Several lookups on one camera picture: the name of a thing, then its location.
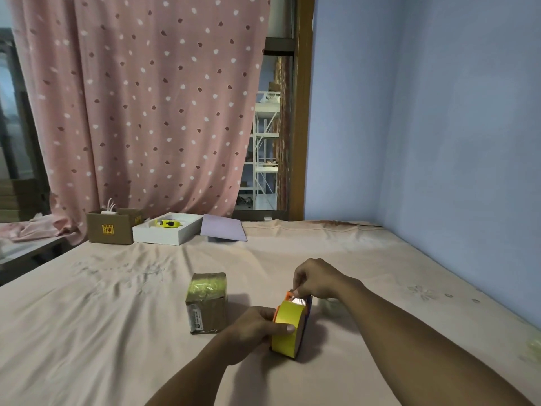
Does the person's left hand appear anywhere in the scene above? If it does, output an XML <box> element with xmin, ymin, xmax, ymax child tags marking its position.
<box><xmin>229</xmin><ymin>306</ymin><xmax>296</xmax><ymax>367</ymax></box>

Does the person's right hand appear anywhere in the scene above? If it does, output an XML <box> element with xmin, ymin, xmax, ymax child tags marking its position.
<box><xmin>292</xmin><ymin>258</ymin><xmax>365</xmax><ymax>301</ymax></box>

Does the orange tape dispenser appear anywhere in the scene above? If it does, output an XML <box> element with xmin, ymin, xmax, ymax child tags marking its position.
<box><xmin>273</xmin><ymin>290</ymin><xmax>314</xmax><ymax>361</ymax></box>

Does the person's left forearm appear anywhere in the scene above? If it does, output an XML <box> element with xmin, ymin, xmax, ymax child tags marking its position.
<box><xmin>145</xmin><ymin>334</ymin><xmax>242</xmax><ymax>406</ymax></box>

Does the person's right forearm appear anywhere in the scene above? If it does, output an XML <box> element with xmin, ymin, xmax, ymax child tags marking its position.
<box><xmin>338</xmin><ymin>280</ymin><xmax>534</xmax><ymax>406</ymax></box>

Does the small taped cardboard box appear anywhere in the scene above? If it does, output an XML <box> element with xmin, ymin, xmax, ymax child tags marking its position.
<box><xmin>185</xmin><ymin>272</ymin><xmax>228</xmax><ymax>335</ymax></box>

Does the purple paper sheet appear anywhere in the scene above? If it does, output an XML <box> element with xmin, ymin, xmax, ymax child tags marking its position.
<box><xmin>200</xmin><ymin>214</ymin><xmax>248</xmax><ymax>242</ymax></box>

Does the white shelving rack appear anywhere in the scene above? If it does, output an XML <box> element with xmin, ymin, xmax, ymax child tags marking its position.
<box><xmin>239</xmin><ymin>91</ymin><xmax>281</xmax><ymax>212</ymax></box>

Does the shallow white box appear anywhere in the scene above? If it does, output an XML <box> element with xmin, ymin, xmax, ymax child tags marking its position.
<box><xmin>132</xmin><ymin>212</ymin><xmax>204</xmax><ymax>247</ymax></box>

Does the pink bed sheet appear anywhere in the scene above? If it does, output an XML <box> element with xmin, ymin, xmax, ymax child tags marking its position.
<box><xmin>0</xmin><ymin>219</ymin><xmax>541</xmax><ymax>406</ymax></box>

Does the open brown cardboard box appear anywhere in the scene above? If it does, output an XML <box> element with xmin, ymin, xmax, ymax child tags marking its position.
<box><xmin>86</xmin><ymin>208</ymin><xmax>143</xmax><ymax>246</ymax></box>

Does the pink dotted curtain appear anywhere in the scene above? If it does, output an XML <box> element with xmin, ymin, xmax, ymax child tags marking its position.
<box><xmin>8</xmin><ymin>0</ymin><xmax>271</xmax><ymax>246</ymax></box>

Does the crumpled pink cloth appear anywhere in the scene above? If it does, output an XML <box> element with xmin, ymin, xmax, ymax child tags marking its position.
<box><xmin>0</xmin><ymin>212</ymin><xmax>74</xmax><ymax>244</ymax></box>

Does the grey side table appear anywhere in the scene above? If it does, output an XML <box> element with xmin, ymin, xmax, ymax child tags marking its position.
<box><xmin>0</xmin><ymin>234</ymin><xmax>70</xmax><ymax>287</ymax></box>

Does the brown window frame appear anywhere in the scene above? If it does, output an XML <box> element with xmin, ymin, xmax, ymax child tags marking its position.
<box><xmin>233</xmin><ymin>0</ymin><xmax>315</xmax><ymax>221</ymax></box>

